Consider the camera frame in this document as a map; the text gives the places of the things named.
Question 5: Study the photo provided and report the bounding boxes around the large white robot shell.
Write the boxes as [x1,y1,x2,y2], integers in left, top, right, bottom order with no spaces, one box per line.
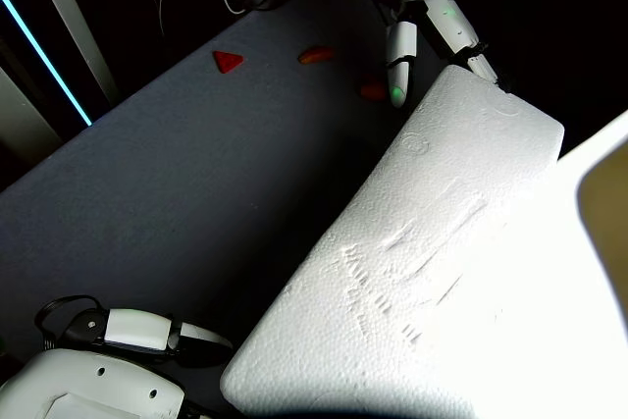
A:
[490,109,628,419]

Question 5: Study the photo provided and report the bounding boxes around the grey table cloth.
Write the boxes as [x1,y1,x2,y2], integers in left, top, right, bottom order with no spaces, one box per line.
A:
[0,0,443,419]

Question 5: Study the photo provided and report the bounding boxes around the orange toy carrot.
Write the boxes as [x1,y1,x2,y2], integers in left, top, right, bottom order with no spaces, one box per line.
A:
[297,44,336,66]

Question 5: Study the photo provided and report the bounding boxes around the red triangle toy block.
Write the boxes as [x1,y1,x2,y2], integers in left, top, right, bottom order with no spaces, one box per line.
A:
[211,49,245,76]

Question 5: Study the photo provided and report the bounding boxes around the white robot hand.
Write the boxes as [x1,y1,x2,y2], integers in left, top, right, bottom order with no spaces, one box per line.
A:
[385,0,512,110]
[0,308,235,419]

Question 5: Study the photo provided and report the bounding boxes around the white styrofoam lid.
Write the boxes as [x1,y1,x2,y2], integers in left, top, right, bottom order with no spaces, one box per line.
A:
[219,64,565,419]

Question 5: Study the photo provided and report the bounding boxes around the beige panel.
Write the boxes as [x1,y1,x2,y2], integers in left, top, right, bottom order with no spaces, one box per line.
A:
[0,65,63,160]

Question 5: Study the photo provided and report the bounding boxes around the red-orange toy piece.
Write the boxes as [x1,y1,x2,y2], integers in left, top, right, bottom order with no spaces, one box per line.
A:
[359,76,389,102]

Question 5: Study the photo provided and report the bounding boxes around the white frame post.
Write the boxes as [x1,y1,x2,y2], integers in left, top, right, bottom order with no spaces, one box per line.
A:
[24,0,121,102]

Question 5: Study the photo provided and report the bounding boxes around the cyan light strip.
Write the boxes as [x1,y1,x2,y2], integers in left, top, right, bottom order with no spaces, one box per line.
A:
[0,0,93,128]

